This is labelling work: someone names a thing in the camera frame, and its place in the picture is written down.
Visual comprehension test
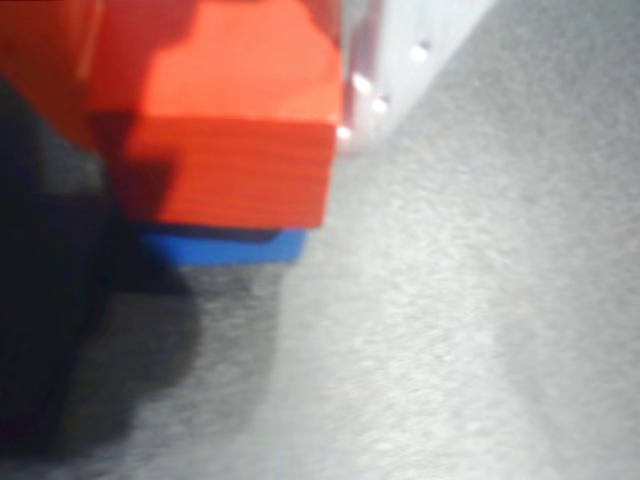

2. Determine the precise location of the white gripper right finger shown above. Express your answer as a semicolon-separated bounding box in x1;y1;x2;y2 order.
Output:
339;0;497;157

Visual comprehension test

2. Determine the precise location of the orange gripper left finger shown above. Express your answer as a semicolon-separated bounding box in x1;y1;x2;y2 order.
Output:
0;0;104;154

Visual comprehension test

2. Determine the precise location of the orange-red block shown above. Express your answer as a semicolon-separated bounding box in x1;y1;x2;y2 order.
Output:
89;0;347;235

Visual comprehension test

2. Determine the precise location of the blue block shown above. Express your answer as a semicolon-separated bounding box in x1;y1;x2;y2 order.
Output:
141;223;309;267

